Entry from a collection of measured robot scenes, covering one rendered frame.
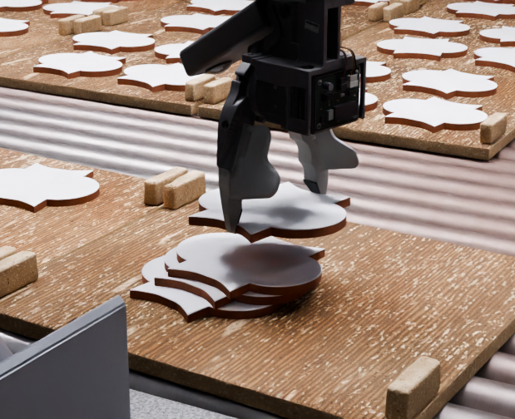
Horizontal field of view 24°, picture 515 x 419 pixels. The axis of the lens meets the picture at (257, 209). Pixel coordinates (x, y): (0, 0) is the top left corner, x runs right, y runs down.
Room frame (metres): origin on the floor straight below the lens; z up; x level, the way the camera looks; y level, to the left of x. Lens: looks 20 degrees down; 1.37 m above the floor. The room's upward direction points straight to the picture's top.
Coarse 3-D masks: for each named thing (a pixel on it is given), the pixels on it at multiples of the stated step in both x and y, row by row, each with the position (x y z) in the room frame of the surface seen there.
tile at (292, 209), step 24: (216, 192) 1.03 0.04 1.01; (288, 192) 1.02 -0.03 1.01; (312, 192) 1.02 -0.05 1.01; (192, 216) 0.96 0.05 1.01; (216, 216) 0.96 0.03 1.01; (240, 216) 0.96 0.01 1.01; (264, 216) 0.95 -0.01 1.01; (288, 216) 0.95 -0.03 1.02; (312, 216) 0.95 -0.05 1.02; (336, 216) 0.95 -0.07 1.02
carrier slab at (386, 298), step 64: (128, 256) 1.06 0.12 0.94; (384, 256) 1.06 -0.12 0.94; (448, 256) 1.06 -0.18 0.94; (0, 320) 0.93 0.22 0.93; (64, 320) 0.92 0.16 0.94; (128, 320) 0.92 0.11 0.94; (256, 320) 0.92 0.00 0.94; (320, 320) 0.92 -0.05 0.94; (384, 320) 0.92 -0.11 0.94; (448, 320) 0.92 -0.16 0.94; (512, 320) 0.92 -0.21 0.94; (192, 384) 0.83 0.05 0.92; (256, 384) 0.80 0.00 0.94; (320, 384) 0.80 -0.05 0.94; (384, 384) 0.80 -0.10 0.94; (448, 384) 0.81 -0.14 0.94
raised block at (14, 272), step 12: (24, 252) 1.00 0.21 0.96; (0, 264) 0.97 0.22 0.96; (12, 264) 0.97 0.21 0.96; (24, 264) 0.98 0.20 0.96; (36, 264) 1.00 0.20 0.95; (0, 276) 0.96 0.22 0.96; (12, 276) 0.97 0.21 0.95; (24, 276) 0.98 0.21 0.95; (36, 276) 1.00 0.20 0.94; (0, 288) 0.96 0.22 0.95; (12, 288) 0.97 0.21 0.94
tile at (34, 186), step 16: (0, 176) 1.26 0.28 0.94; (16, 176) 1.26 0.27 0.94; (32, 176) 1.26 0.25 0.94; (48, 176) 1.26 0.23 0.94; (64, 176) 1.26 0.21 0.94; (80, 176) 1.26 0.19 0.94; (0, 192) 1.21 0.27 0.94; (16, 192) 1.21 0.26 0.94; (32, 192) 1.21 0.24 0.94; (48, 192) 1.21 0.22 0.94; (64, 192) 1.21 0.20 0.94; (80, 192) 1.21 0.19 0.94; (96, 192) 1.22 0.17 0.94; (32, 208) 1.17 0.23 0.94
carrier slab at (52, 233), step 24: (0, 168) 1.32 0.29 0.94; (24, 168) 1.32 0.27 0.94; (72, 168) 1.32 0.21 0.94; (96, 168) 1.32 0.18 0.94; (120, 192) 1.24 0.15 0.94; (144, 192) 1.24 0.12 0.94; (0, 216) 1.16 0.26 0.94; (24, 216) 1.16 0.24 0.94; (48, 216) 1.16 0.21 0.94; (72, 216) 1.16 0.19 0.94; (96, 216) 1.16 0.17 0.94; (120, 216) 1.16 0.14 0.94; (144, 216) 1.17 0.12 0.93; (0, 240) 1.10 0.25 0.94; (24, 240) 1.10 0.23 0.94; (48, 240) 1.10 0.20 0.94; (72, 240) 1.10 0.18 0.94; (96, 240) 1.10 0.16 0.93
